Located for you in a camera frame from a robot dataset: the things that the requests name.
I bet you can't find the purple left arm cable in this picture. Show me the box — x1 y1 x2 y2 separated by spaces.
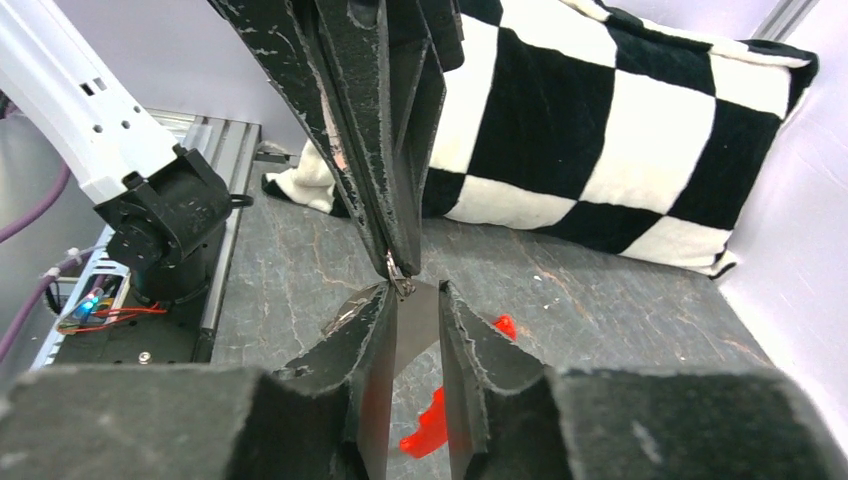
0 162 111 362

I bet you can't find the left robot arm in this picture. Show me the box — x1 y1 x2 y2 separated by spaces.
1 1 464 297

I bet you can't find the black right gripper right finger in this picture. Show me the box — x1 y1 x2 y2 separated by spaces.
439 281 847 479

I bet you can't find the left electronics board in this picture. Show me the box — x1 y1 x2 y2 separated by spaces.
55 287 168 335

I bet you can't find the black white checkered pillow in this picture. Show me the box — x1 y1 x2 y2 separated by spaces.
261 0 821 280

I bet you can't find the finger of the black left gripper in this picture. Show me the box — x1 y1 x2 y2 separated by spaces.
210 1 389 279
316 1 464 277

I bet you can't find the red key tag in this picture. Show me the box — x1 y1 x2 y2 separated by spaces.
398 313 519 461

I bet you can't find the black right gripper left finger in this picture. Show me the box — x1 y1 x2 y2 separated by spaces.
1 284 397 479

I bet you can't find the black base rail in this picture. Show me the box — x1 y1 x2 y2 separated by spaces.
34 210 241 368

